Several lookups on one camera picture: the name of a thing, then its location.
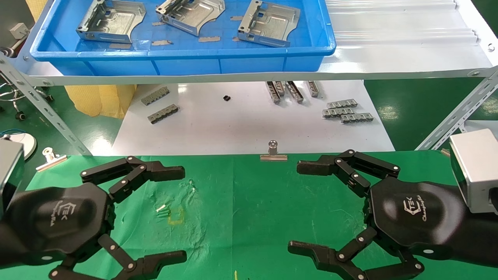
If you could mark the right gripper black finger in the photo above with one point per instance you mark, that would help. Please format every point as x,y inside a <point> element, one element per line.
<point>323,256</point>
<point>342,163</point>

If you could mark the yellow woven bag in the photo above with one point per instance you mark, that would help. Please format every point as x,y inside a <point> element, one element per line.
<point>101,101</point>

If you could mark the chrome stool base with casters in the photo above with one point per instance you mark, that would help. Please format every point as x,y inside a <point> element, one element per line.
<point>20,115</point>

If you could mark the perforated grey shelf angle brace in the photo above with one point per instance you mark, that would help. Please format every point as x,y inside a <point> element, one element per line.
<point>459,112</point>
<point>50,112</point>

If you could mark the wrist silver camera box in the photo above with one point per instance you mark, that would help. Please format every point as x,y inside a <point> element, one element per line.
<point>9,175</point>
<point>478,167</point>

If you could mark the green table cloth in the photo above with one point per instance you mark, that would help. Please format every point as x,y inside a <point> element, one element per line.
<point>249,202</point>

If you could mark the small grey metal rail part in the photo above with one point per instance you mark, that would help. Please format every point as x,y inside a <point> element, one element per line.
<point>357,118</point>
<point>313,88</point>
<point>155,95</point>
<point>272,92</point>
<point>337,112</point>
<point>163,114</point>
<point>294,91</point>
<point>281,88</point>
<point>342,104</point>

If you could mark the blue plastic bin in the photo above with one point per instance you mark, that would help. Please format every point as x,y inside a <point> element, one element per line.
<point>194,66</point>

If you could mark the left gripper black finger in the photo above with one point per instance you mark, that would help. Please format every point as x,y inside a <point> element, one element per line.
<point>155,264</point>
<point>136,173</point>

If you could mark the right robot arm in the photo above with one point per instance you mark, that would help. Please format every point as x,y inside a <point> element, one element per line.
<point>482,233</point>

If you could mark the small white wall box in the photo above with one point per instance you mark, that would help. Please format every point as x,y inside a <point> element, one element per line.
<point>18,30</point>

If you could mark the white round stand base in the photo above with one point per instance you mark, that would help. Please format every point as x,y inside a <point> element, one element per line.
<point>26,144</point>

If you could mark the stamped sheet metal bracket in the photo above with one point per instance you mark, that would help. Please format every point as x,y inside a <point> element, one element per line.
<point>116,19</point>
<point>194,15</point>
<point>272,23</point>

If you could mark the white metal shelf board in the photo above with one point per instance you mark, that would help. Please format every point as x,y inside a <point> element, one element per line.
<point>389,39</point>

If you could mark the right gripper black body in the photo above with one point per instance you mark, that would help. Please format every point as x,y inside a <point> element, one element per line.
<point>416,217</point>

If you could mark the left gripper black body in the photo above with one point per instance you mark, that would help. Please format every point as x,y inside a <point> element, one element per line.
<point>58,221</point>

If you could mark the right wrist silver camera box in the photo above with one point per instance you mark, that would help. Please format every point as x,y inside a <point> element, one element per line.
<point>478,167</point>

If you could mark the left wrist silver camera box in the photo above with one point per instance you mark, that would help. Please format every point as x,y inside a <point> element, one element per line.
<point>9,175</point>

